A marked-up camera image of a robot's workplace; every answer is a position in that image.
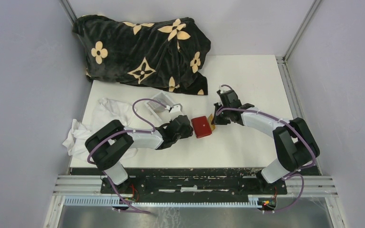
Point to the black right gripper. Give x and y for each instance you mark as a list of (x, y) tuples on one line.
[(216, 119)]

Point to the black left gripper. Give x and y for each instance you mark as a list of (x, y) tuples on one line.
[(188, 132)]

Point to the red leather card holder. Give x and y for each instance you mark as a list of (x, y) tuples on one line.
[(201, 126)]

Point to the yellow credit card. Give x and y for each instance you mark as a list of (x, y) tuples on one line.
[(211, 122)]

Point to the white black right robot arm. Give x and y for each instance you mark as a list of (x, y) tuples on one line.
[(295, 145)]

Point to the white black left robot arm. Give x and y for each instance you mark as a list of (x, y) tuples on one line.
[(107, 146)]

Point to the white plastic card box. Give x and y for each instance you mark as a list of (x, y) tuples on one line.
[(162, 117)]

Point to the stack of cards in box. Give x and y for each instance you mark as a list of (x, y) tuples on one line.
[(156, 105)]

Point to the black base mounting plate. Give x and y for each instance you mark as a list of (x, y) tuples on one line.
[(196, 185)]

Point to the black floral blanket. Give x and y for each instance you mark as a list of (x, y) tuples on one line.
[(165, 55)]

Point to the white crumpled cloth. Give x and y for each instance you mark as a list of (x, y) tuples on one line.
[(105, 111)]

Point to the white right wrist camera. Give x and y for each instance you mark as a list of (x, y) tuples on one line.
[(223, 90)]

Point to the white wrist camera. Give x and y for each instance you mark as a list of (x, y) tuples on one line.
[(175, 110), (223, 90)]

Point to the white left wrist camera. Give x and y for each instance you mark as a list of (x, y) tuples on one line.
[(175, 110)]

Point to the aluminium frame rail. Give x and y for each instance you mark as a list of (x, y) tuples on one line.
[(316, 185)]

